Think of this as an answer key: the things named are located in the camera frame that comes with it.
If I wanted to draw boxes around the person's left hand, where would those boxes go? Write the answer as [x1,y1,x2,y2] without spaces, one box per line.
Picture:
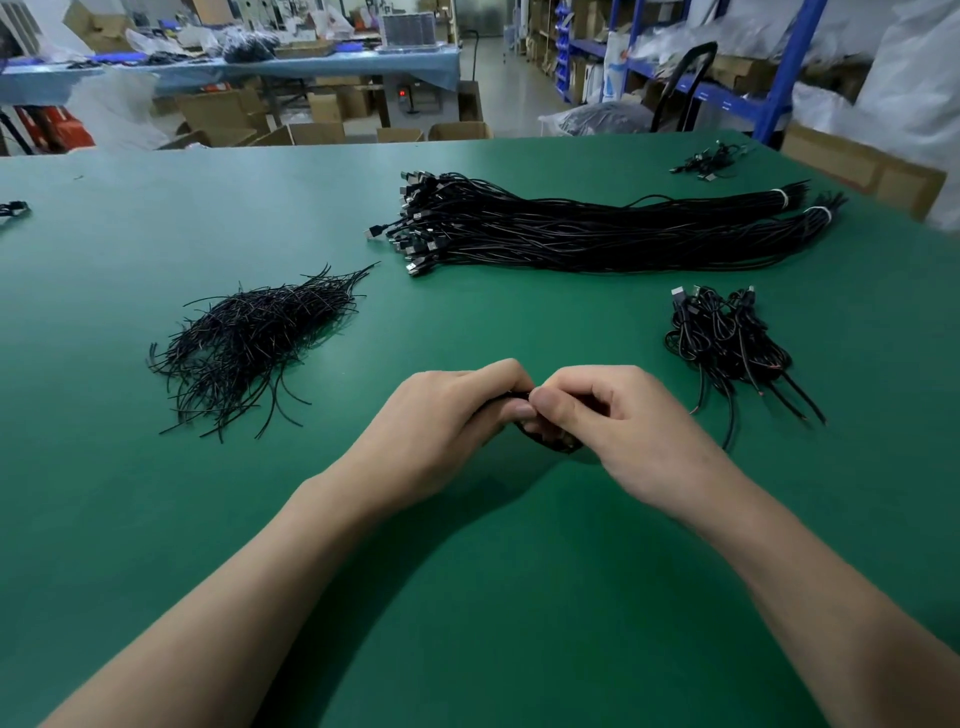
[327,358,538,518]

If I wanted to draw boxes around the person's right hand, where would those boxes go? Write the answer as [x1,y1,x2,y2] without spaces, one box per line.
[528,365,740,526]

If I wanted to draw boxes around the black cable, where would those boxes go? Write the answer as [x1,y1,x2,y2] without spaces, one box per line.
[504,390,586,455]

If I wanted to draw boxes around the person's left forearm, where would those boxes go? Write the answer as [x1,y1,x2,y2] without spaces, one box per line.
[37,468,421,728]

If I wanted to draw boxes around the person's right forearm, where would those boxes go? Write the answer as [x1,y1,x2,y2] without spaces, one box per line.
[678,468,960,728]

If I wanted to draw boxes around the pile of black twist ties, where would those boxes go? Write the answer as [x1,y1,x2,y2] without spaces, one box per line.
[147,261,381,444]

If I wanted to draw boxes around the grey machine with red light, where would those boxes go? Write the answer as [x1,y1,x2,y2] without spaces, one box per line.
[386,75,444,125]

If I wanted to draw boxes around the row of cardboard boxes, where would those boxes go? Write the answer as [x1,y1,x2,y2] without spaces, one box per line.
[153,75,495,151]

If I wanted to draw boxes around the black chair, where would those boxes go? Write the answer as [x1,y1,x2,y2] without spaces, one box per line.
[649,41,720,135]

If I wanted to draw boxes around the blue metal shelving rack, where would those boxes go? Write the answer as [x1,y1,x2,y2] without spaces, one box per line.
[553,0,830,147]

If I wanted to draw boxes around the brown cardboard box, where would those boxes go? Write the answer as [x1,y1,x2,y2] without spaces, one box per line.
[780,122,948,223]

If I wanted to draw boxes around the blue covered work table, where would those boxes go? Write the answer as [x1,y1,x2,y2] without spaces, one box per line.
[0,45,462,106]

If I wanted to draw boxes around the white plastic sheeting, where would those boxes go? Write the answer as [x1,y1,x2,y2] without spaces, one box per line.
[791,0,960,234]

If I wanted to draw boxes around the white plastic bag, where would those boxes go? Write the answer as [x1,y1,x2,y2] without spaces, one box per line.
[67,71,174,151]

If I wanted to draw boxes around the red crate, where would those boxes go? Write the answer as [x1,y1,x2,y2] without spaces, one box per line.
[15,105,96,153]

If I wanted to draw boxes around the pile of coiled black cables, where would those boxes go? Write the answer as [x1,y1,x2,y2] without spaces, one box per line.
[663,284,828,453]

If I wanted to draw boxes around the large bundle of black cables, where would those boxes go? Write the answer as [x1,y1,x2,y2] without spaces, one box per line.
[365,171,849,279]

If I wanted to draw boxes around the small heap of black cables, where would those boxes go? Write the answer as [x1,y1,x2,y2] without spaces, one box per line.
[669,141,751,183]

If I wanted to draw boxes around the clear plastic bag of cables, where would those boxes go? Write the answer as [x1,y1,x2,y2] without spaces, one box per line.
[538,101,655,138]

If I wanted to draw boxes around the metal wire tray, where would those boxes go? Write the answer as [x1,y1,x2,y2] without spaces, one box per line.
[377,11,444,55]

